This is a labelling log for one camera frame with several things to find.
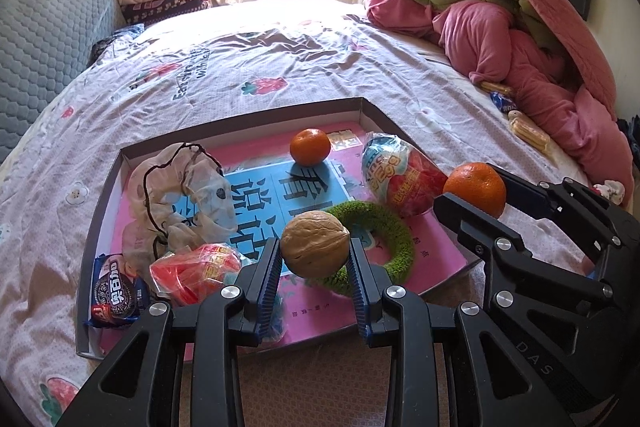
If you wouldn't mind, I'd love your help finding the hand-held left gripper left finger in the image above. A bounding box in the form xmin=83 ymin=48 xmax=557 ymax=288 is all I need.
xmin=55 ymin=237 xmax=283 ymax=427

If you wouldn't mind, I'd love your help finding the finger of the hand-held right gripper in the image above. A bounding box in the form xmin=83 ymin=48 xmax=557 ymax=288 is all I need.
xmin=432 ymin=192 xmax=616 ymax=308
xmin=485 ymin=163 xmax=640 ymax=268

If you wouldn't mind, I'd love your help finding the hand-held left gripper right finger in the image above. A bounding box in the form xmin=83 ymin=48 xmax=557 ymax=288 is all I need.
xmin=347 ymin=237 xmax=576 ymax=427

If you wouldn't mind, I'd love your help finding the orange mandarin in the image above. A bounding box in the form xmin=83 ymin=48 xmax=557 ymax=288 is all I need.
xmin=290 ymin=128 xmax=332 ymax=166
xmin=442 ymin=162 xmax=507 ymax=219

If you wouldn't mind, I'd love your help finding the brown walnut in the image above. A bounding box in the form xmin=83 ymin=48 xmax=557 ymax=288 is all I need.
xmin=280 ymin=212 xmax=351 ymax=279

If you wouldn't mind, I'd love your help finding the green fuzzy scrunchie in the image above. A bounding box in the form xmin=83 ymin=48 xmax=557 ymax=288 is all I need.
xmin=310 ymin=201 xmax=416 ymax=297

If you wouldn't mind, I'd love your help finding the red egg toy packet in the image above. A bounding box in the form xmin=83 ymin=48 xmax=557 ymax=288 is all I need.
xmin=149 ymin=243 xmax=251 ymax=308

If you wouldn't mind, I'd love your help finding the blue egg toy packet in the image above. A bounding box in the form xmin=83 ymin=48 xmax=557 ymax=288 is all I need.
xmin=361 ymin=132 xmax=449 ymax=219

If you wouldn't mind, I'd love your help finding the white sheer scrunchie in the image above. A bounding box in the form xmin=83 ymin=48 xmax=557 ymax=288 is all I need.
xmin=121 ymin=142 xmax=239 ymax=258

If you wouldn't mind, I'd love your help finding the blue cookie packet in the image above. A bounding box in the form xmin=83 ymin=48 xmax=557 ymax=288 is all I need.
xmin=82 ymin=253 xmax=151 ymax=329

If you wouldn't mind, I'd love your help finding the grey shallow cardboard box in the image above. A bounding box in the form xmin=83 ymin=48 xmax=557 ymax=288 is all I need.
xmin=75 ymin=96 xmax=473 ymax=360

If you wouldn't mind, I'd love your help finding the yellow wafer packet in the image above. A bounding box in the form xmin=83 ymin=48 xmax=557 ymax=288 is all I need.
xmin=480 ymin=81 xmax=516 ymax=98
xmin=507 ymin=111 xmax=551 ymax=155

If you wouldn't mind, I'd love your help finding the white and red scrunchie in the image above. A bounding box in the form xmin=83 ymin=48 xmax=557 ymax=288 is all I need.
xmin=592 ymin=179 xmax=626 ymax=202

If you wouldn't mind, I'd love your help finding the blue snack packet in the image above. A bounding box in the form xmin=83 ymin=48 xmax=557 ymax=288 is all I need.
xmin=490 ymin=91 xmax=521 ymax=114

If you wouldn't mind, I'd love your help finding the pink quilt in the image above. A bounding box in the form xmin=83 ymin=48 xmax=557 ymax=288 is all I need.
xmin=364 ymin=0 xmax=628 ymax=198

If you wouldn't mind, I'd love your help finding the pink quilted pad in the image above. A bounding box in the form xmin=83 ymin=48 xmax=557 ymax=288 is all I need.
xmin=427 ymin=0 xmax=618 ymax=118

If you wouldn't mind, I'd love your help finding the dark blue patterned cloth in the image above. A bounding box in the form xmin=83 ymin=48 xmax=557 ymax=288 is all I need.
xmin=90 ymin=24 xmax=146 ymax=68

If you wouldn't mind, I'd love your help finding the dark patterned folded blanket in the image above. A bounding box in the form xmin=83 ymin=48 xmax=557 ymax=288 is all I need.
xmin=120 ymin=0 xmax=213 ymax=26

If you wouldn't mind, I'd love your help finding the grey quilted headboard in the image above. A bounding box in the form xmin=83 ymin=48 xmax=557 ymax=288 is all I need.
xmin=0 ymin=0 xmax=123 ymax=162

